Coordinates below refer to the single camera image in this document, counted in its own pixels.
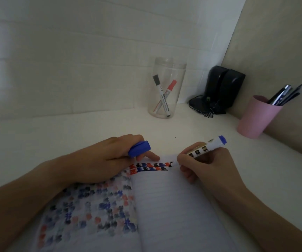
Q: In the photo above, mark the person's right forearm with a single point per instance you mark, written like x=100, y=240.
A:
x=266, y=220

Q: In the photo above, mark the person's left hand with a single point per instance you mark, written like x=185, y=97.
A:
x=95, y=162

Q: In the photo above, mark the pink cup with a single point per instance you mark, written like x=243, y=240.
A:
x=258, y=118

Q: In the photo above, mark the silver pen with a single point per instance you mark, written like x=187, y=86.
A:
x=281, y=94

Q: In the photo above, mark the person's right hand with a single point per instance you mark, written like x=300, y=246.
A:
x=216, y=170

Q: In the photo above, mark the clear plastic jar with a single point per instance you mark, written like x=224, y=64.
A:
x=166, y=87

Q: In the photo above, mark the black desk device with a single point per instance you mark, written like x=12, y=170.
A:
x=226, y=89

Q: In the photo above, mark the blue whiteboard marker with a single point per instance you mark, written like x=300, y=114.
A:
x=214, y=144

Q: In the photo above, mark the person's right fingers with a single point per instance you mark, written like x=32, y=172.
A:
x=189, y=174

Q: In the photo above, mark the lined notebook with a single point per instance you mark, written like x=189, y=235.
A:
x=172, y=212

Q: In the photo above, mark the person's left fingers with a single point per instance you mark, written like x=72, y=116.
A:
x=126, y=140

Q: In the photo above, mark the black whiteboard marker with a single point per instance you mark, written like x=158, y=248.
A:
x=161, y=95

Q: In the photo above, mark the black pen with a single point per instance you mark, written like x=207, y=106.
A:
x=294, y=93

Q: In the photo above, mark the blue marker cap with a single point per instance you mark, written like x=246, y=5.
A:
x=140, y=149

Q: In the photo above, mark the red whiteboard marker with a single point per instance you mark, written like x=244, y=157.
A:
x=168, y=91

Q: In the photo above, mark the person's left forearm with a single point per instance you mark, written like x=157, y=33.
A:
x=17, y=207

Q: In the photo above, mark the dark blue pen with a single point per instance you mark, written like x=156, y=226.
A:
x=290, y=99

